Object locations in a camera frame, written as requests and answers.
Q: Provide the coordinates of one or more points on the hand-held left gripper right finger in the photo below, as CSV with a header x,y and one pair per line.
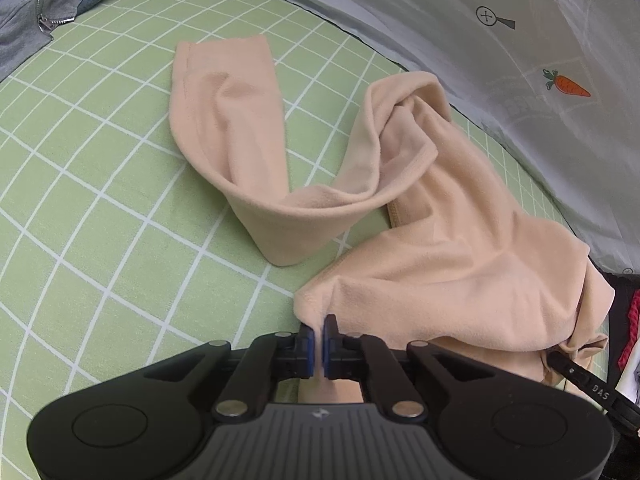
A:
x,y
327,350

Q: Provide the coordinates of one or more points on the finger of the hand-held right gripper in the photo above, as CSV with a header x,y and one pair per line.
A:
x,y
595,390

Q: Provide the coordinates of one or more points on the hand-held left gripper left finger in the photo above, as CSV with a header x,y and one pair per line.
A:
x,y
311,352

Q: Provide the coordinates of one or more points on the beige long-sleeve top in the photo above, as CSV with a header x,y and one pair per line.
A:
x,y
450,260

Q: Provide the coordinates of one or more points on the white folded garment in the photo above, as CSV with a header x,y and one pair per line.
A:
x,y
630,390

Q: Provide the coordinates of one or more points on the red striped garment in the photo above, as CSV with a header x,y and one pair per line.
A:
x,y
634,320

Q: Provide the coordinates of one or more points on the green checked bed sheet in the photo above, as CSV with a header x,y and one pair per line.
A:
x,y
125,185

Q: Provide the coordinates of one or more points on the grey carrot-print sheet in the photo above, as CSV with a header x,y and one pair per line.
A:
x,y
450,20

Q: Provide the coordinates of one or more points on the grey zip hoodie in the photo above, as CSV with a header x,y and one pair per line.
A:
x,y
30,10

